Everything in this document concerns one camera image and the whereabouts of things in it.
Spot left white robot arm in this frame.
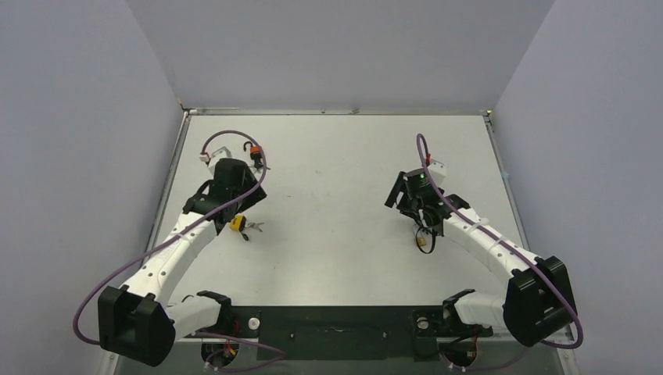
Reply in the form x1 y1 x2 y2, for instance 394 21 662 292
97 158 267 366

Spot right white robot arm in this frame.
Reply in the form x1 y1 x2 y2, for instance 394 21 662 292
385 169 578 347

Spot orange padlock with key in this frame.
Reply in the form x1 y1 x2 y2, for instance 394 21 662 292
242 141 270 172

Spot yellow padlock with keys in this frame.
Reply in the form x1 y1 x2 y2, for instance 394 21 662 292
228 214 263 241

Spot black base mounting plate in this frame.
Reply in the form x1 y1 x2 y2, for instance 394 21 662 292
208 305 493 362

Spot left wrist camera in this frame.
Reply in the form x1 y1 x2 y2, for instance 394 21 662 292
199 146 232 173

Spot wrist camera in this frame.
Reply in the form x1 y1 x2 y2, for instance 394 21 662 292
199 146 232 173
424 154 446 188

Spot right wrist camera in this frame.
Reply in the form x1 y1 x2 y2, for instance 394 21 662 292
424 154 446 188

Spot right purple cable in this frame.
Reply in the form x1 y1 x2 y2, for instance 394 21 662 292
415 133 584 373

